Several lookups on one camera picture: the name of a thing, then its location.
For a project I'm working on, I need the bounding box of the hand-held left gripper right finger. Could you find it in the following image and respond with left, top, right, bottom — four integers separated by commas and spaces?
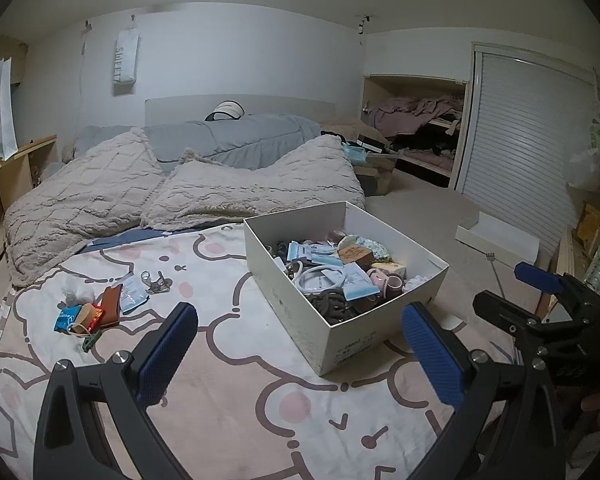
401, 301, 566, 480

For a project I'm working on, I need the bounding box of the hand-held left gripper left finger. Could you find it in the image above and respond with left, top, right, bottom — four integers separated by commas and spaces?
32, 301, 200, 480

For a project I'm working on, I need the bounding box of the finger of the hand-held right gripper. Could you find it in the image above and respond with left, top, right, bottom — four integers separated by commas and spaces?
472, 290, 547, 345
514, 261, 600, 312

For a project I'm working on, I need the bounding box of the white and blue medicine sachet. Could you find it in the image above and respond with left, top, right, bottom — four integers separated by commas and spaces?
342, 262, 376, 301

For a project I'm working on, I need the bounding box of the engraved wooden block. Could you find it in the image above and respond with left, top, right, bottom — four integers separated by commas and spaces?
337, 246, 373, 266

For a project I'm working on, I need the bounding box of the white cardboard box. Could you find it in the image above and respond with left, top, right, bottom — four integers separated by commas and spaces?
242, 201, 451, 377

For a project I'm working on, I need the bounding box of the white plastic ring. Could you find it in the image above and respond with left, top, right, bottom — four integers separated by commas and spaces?
294, 266, 348, 295

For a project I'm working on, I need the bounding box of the white drawer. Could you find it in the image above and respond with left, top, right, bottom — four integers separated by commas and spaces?
455, 211, 541, 263

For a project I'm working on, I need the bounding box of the metal back scratcher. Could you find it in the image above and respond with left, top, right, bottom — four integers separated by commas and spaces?
485, 251, 508, 301

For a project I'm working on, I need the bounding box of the clear packet with white label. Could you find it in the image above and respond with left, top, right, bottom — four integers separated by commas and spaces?
119, 277, 151, 316

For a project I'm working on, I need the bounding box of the printed bear blanket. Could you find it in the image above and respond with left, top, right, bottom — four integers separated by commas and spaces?
0, 220, 521, 480

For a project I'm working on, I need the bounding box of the brown leather pouch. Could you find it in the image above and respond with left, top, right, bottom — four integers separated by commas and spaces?
100, 285, 123, 328

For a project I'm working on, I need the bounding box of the pink plastic case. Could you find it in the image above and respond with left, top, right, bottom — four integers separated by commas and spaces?
367, 267, 406, 293

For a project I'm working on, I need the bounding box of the round wooden block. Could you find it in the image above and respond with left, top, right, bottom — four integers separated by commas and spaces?
70, 304, 98, 336

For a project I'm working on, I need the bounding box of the blue foil packet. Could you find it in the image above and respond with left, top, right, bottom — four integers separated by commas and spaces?
54, 306, 83, 333

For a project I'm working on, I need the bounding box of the white cotton ball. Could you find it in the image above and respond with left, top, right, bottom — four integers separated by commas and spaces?
57, 280, 83, 308

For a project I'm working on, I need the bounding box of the clear plastic bag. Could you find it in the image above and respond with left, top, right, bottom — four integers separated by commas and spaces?
567, 145, 600, 191

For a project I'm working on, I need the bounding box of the green patterned cloth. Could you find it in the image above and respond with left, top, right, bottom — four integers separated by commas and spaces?
350, 234, 391, 261

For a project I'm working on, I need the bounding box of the blue bed sheet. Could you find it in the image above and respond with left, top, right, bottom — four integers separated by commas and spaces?
80, 227, 201, 253

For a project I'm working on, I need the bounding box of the white louvered door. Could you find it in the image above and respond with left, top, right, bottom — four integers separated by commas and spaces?
452, 42, 600, 263

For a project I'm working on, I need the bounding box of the pile of dark clothes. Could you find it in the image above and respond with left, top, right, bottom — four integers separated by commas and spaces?
395, 127, 461, 158

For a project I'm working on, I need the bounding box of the beige fuzzy blanket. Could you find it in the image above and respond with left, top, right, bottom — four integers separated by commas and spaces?
2, 127, 366, 288

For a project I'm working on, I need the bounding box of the brown cardboard box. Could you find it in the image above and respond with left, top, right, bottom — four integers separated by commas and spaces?
352, 152, 397, 196

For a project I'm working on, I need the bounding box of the pile of pink clothes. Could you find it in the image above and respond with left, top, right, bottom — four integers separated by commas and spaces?
367, 96, 463, 133

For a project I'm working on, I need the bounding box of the black and white box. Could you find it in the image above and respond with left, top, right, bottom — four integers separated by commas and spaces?
356, 133, 390, 155

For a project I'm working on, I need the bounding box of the grey duvet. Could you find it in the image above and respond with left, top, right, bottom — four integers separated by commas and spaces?
72, 114, 341, 171

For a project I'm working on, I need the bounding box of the wooden shelf unit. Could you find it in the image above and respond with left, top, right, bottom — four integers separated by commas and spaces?
0, 134, 58, 281

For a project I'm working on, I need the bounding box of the brown plush cushion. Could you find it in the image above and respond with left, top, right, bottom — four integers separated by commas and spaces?
320, 117, 386, 146

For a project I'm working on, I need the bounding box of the built-in closet shelf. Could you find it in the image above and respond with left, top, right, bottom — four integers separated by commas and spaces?
362, 74, 468, 188

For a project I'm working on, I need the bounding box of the white bed headboard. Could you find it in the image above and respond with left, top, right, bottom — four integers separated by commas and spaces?
144, 94, 338, 128

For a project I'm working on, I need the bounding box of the white sun visor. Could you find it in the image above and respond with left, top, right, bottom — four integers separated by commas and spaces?
204, 101, 246, 123

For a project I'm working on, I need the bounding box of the metal key ring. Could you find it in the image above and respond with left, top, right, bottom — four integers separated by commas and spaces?
140, 270, 173, 295

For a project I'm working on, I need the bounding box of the wooden frame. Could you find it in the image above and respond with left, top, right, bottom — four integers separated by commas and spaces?
572, 202, 600, 256

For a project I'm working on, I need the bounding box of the pile of dark hair ties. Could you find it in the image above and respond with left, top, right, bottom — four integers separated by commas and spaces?
307, 290, 376, 323

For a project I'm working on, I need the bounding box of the white hanging wall bag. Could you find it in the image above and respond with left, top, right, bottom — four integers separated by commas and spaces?
112, 27, 141, 97

